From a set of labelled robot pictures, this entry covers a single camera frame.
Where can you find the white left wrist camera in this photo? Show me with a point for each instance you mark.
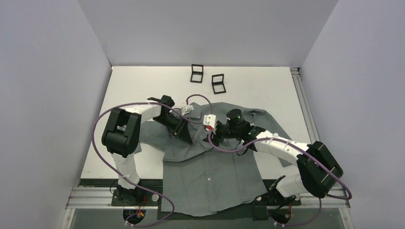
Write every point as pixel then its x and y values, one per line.
pixel 187 109

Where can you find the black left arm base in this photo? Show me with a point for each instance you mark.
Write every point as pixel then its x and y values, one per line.
pixel 137 198

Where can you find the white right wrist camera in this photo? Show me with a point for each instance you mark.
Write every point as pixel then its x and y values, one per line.
pixel 210 123

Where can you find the aluminium rail front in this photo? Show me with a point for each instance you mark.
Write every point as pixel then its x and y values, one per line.
pixel 101 198

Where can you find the black frame stand left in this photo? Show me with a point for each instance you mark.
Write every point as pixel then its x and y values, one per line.
pixel 197 70

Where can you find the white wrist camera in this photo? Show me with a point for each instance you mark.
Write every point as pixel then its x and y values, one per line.
pixel 210 123
pixel 187 109

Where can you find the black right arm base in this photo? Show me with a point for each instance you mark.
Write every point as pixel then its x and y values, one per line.
pixel 272 205

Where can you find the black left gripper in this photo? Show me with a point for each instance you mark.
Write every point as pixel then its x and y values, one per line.
pixel 181 131

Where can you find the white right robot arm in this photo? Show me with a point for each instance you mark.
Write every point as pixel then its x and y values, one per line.
pixel 318 170

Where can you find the aluminium rail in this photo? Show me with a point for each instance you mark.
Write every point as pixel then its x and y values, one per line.
pixel 307 114
pixel 101 198

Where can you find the grey button-up shirt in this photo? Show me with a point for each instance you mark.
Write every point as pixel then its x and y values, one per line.
pixel 198 180

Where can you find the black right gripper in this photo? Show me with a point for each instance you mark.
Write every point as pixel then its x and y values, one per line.
pixel 217 133

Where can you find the black frame stand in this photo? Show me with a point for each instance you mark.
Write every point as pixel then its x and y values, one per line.
pixel 217 83
pixel 197 70

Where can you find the aluminium rail right side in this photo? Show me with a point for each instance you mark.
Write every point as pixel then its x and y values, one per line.
pixel 307 114

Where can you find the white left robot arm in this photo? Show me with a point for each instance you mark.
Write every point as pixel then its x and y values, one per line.
pixel 122 131

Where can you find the black frame stand right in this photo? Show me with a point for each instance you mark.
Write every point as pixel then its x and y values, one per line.
pixel 217 83

